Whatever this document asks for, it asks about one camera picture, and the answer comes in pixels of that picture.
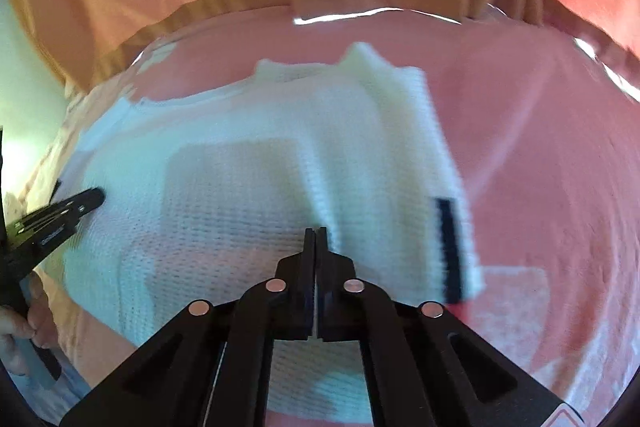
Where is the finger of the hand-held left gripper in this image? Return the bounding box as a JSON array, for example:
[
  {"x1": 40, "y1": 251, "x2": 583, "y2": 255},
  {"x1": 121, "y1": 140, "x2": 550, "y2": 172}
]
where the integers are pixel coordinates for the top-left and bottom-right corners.
[{"x1": 12, "y1": 188, "x2": 106, "y2": 238}]

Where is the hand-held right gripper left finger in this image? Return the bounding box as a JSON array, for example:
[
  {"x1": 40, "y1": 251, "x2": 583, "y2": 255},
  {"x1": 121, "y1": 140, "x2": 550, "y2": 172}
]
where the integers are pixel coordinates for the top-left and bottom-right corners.
[{"x1": 60, "y1": 227, "x2": 317, "y2": 427}]

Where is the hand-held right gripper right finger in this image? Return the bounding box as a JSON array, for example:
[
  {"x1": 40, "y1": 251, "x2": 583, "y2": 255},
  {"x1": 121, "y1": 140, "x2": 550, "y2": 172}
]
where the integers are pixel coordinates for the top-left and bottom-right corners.
[{"x1": 317, "y1": 227, "x2": 573, "y2": 427}]

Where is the white red navy knit sweater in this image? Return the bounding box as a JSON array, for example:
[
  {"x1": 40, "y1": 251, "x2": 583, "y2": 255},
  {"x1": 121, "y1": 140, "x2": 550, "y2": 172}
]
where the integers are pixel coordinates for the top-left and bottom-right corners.
[{"x1": 60, "y1": 42, "x2": 486, "y2": 423}]

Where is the person's left hand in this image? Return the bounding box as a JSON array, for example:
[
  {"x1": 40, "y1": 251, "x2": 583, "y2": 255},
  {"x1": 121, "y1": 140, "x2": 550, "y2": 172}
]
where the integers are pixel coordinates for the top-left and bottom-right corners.
[{"x1": 0, "y1": 274, "x2": 53, "y2": 378}]

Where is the pink bedsheet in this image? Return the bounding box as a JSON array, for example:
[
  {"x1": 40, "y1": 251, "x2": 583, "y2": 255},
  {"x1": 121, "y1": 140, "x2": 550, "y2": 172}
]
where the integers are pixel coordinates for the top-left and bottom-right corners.
[{"x1": 10, "y1": 2, "x2": 640, "y2": 427}]

